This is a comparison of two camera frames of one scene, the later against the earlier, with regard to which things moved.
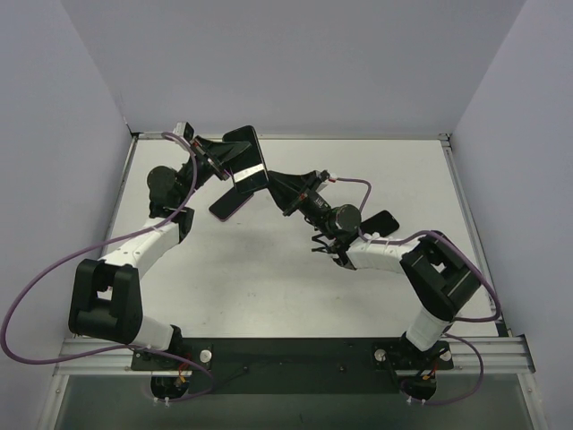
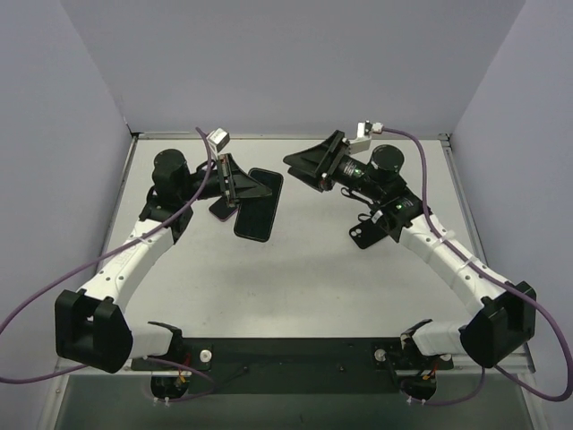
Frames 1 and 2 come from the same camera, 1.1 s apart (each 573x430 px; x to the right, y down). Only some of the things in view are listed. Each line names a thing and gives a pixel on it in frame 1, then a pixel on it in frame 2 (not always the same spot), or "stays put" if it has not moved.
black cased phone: (248, 171) → (256, 216)
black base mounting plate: (293, 365) stays put
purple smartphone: (229, 204) stays put
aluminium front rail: (500, 355) stays put
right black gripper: (298, 197) → (331, 159)
